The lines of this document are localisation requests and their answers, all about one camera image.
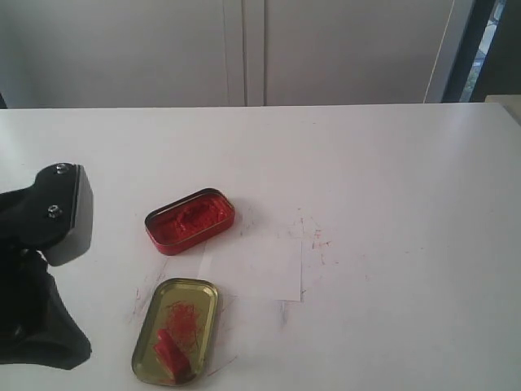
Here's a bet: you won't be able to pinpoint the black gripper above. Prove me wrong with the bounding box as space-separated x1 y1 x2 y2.
1 189 91 370

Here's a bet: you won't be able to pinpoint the red rubber stamp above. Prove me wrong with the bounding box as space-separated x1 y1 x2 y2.
153 329 192 384

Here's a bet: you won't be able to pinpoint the red ink pad tin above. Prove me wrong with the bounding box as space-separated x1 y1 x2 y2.
144 188 235 256

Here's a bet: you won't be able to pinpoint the gold tin lid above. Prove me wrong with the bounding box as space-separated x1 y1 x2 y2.
131 278 219 387

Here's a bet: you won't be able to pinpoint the white paper sheet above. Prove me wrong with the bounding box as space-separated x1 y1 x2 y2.
198 235 301 301

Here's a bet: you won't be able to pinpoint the white cabinet doors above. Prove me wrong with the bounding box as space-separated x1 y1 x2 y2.
1 1 472 108

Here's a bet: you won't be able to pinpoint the beige side table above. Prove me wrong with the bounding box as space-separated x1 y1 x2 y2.
485 94 521 123

